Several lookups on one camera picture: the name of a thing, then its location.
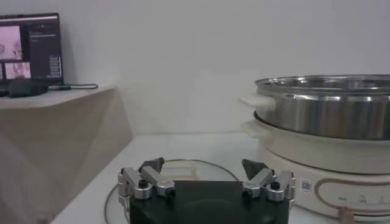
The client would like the round glass lid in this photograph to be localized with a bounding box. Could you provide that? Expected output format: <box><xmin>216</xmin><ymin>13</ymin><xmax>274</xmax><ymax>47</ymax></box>
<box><xmin>104</xmin><ymin>158</ymin><xmax>240</xmax><ymax>224</ymax></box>

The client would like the black laptop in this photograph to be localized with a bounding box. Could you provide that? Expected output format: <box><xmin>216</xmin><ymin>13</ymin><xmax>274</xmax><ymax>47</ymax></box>
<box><xmin>0</xmin><ymin>12</ymin><xmax>64</xmax><ymax>92</ymax></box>

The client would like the cream electric cooker base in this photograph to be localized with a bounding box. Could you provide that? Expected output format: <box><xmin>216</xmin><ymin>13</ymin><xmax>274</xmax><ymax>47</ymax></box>
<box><xmin>240</xmin><ymin>120</ymin><xmax>390</xmax><ymax>222</ymax></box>

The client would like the black computer mouse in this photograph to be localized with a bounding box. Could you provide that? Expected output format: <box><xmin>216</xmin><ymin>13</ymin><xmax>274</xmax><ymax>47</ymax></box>
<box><xmin>7</xmin><ymin>78</ymin><xmax>49</xmax><ymax>99</ymax></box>

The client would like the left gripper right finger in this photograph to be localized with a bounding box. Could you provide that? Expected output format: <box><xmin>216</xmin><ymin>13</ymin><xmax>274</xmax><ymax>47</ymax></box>
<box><xmin>241</xmin><ymin>158</ymin><xmax>297</xmax><ymax>208</ymax></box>

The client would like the white side desk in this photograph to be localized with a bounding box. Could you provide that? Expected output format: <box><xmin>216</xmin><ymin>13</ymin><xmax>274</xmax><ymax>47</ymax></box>
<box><xmin>0</xmin><ymin>85</ymin><xmax>134</xmax><ymax>224</ymax></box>

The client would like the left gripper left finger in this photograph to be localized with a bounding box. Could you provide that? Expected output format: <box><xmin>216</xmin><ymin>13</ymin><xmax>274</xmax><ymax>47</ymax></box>
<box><xmin>118</xmin><ymin>156</ymin><xmax>177</xmax><ymax>214</ymax></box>

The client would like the stainless steel steamer basket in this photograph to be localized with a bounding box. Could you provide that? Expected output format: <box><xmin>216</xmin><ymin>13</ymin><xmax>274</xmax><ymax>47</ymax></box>
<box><xmin>238</xmin><ymin>74</ymin><xmax>390</xmax><ymax>141</ymax></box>

